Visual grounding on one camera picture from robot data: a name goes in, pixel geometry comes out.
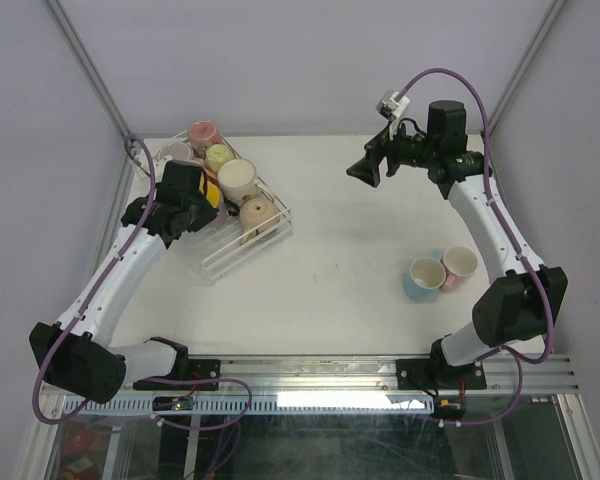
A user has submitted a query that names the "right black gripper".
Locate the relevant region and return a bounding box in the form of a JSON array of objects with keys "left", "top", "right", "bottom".
[{"left": 346, "top": 116, "right": 439, "bottom": 187}]

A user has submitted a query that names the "yellow glass cup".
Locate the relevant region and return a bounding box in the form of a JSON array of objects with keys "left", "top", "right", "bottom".
[{"left": 199, "top": 173, "right": 223, "bottom": 209}]

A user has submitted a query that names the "lavender mug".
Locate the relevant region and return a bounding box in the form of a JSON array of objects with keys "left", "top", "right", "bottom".
[{"left": 156, "top": 141, "right": 195, "bottom": 162}]

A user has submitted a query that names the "green-inside patterned mug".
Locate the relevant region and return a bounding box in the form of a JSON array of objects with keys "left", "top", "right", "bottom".
[{"left": 217, "top": 159, "right": 261, "bottom": 207}]

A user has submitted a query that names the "pale yellow mug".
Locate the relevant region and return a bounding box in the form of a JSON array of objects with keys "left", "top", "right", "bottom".
[{"left": 205, "top": 144, "right": 235, "bottom": 174}]

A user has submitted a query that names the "clear acrylic dish rack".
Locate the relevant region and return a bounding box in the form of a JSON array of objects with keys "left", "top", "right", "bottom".
[{"left": 134, "top": 132, "right": 293, "bottom": 285}]

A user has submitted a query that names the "pink patterned mug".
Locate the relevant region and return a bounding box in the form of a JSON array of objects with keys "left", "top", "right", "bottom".
[{"left": 187, "top": 120, "right": 223, "bottom": 158}]

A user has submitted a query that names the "beige stoneware mug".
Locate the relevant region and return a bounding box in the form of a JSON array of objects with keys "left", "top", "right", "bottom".
[{"left": 239, "top": 197, "right": 280, "bottom": 245}]

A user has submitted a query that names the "light blue mug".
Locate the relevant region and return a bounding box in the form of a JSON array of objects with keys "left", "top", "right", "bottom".
[{"left": 404, "top": 250, "right": 447, "bottom": 302}]

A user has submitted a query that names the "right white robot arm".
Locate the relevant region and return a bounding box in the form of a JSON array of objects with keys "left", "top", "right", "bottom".
[{"left": 347, "top": 92, "right": 568, "bottom": 389}]

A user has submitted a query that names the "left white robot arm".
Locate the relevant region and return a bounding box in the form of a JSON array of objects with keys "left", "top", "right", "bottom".
[{"left": 29, "top": 160, "right": 218, "bottom": 404}]

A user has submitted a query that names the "light pink mug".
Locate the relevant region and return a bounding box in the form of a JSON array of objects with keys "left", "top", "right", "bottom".
[{"left": 440, "top": 245, "right": 479, "bottom": 293}]

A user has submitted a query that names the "small electronics board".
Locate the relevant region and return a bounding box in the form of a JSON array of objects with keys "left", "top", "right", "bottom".
[{"left": 152, "top": 396, "right": 197, "bottom": 412}]

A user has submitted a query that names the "black connector box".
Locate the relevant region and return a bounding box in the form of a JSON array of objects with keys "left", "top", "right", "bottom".
[{"left": 431, "top": 398, "right": 466, "bottom": 421}]

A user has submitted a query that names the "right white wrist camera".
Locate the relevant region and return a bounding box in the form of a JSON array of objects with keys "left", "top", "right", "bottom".
[{"left": 376, "top": 90, "right": 410, "bottom": 140}]

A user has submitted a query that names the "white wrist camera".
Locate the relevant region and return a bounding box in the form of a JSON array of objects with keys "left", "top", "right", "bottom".
[
  {"left": 131, "top": 156, "right": 161, "bottom": 177},
  {"left": 376, "top": 90, "right": 410, "bottom": 140}
]

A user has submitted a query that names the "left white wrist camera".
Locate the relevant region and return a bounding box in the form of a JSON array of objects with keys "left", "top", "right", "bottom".
[{"left": 131, "top": 156, "right": 161, "bottom": 177}]

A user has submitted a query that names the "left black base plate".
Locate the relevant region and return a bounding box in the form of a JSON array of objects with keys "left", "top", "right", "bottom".
[{"left": 133, "top": 358, "right": 221, "bottom": 393}]

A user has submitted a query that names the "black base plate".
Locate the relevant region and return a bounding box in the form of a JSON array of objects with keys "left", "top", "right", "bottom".
[
  {"left": 133, "top": 358, "right": 221, "bottom": 393},
  {"left": 395, "top": 358, "right": 487, "bottom": 392}
]

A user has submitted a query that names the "aluminium mounting rail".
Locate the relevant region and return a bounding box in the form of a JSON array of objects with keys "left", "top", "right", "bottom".
[{"left": 42, "top": 353, "right": 581, "bottom": 399}]

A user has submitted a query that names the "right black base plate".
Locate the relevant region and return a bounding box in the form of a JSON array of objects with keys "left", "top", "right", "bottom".
[{"left": 395, "top": 358, "right": 487, "bottom": 392}]

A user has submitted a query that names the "white slotted cable duct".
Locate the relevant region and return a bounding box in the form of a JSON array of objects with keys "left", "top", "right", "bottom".
[{"left": 81, "top": 391, "right": 434, "bottom": 416}]

